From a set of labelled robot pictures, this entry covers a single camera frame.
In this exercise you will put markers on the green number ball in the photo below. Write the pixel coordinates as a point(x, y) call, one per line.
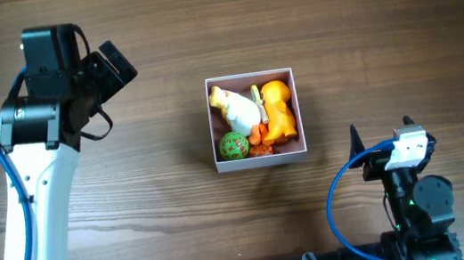
point(233, 146)

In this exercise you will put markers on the white box with brown interior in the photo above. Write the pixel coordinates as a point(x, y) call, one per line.
point(291, 151)

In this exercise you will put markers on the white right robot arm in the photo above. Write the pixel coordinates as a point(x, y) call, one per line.
point(421, 207)

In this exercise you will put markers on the white duck toy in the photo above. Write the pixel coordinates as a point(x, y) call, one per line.
point(240, 113)

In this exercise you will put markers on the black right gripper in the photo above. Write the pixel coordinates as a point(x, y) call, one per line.
point(377, 165)

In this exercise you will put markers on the orange dinosaur toy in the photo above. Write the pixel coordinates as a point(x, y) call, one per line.
point(282, 124)

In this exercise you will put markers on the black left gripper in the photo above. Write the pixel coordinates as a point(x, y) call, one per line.
point(106, 70)

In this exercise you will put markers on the orange round plastic toy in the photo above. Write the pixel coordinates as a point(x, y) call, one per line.
point(260, 151)

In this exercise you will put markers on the yellow rattle drum toy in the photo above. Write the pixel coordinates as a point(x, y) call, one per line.
point(258, 100)

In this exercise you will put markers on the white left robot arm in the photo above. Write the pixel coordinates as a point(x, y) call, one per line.
point(41, 127)

